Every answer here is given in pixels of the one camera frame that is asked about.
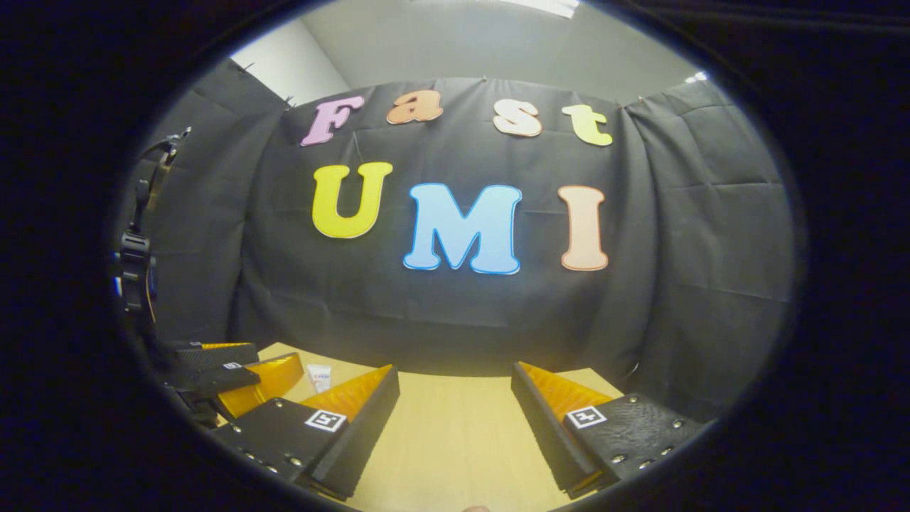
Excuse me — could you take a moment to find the light wooden desktop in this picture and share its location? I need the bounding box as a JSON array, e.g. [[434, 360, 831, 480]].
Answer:
[[213, 341, 626, 512]]

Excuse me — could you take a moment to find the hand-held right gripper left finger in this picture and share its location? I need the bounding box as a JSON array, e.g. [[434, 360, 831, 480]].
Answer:
[[212, 365, 400, 500]]

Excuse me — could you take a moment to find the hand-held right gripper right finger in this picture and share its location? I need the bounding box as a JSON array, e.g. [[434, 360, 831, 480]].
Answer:
[[511, 361, 706, 500]]

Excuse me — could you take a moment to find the black backdrop cloth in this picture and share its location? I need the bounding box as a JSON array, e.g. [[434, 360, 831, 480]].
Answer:
[[117, 58, 797, 424]]

